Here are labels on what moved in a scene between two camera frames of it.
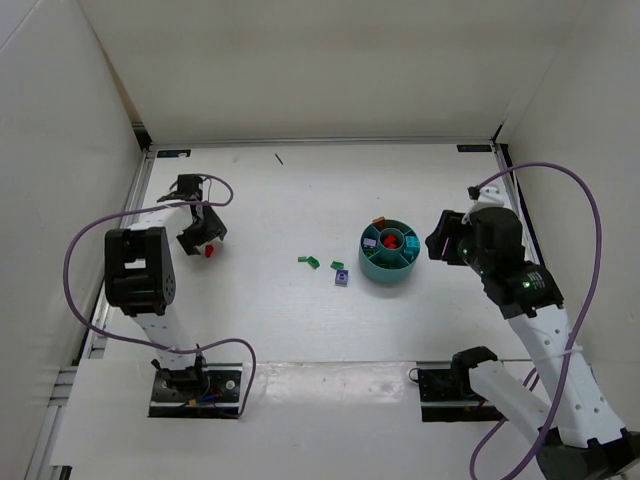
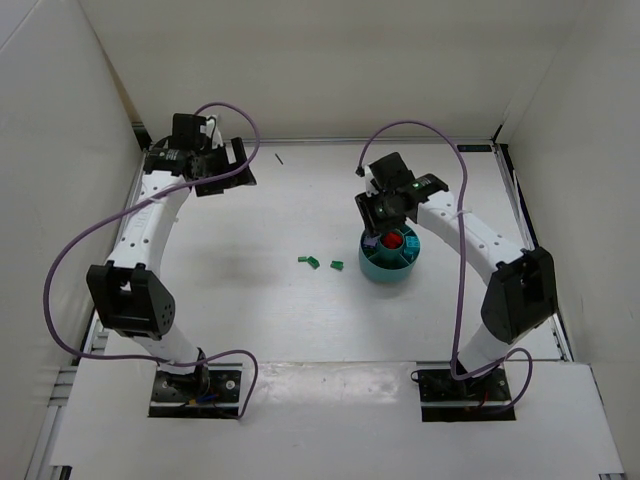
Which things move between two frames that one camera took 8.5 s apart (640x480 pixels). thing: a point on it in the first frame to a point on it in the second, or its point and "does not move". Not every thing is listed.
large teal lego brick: x=411 y=253 does not move
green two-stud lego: x=313 y=262 does not move
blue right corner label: x=474 y=148 does not move
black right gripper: x=441 y=241 to x=376 y=214
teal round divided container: x=389 y=251 does not move
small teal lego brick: x=412 y=241 does not move
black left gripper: x=201 y=235 to x=226 y=170
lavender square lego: x=341 y=277 to x=370 y=241
